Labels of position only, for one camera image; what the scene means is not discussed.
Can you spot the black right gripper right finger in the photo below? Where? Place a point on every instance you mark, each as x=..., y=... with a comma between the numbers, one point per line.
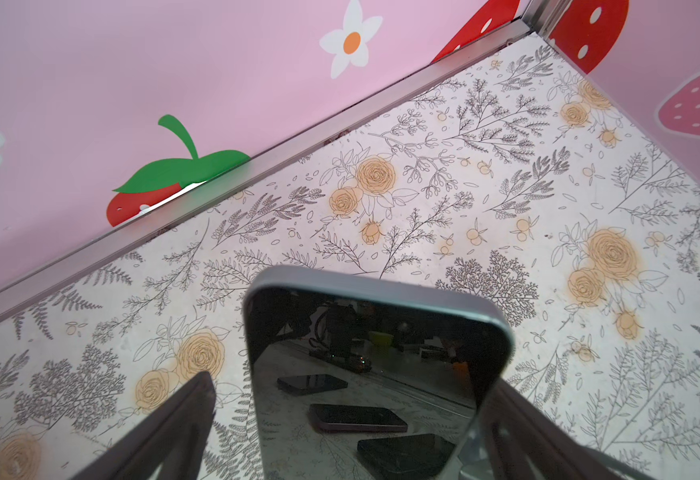
x=522, y=443

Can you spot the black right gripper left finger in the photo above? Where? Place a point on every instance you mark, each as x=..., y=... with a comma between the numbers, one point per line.
x=169, y=443

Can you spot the black smartphone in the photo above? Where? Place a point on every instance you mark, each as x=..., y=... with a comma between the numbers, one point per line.
x=361, y=378

